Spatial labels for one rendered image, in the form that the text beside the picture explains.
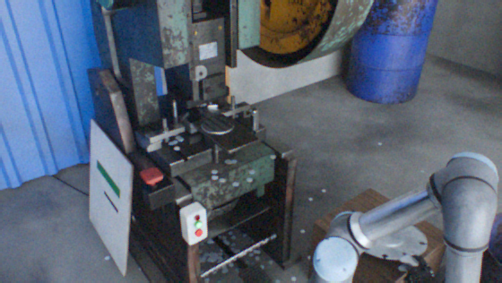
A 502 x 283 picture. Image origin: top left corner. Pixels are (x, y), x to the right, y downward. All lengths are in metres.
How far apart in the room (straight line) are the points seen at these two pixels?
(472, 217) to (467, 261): 0.12
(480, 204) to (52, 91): 2.25
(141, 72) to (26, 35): 0.98
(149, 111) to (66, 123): 1.06
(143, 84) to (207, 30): 0.39
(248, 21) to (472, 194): 0.91
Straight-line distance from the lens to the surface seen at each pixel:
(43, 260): 2.37
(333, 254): 1.28
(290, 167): 1.74
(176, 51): 1.42
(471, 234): 1.10
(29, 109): 2.68
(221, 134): 1.57
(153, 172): 1.44
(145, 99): 1.79
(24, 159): 2.84
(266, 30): 1.83
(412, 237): 1.83
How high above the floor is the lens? 1.59
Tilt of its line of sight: 32 degrees down
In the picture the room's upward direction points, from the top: straight up
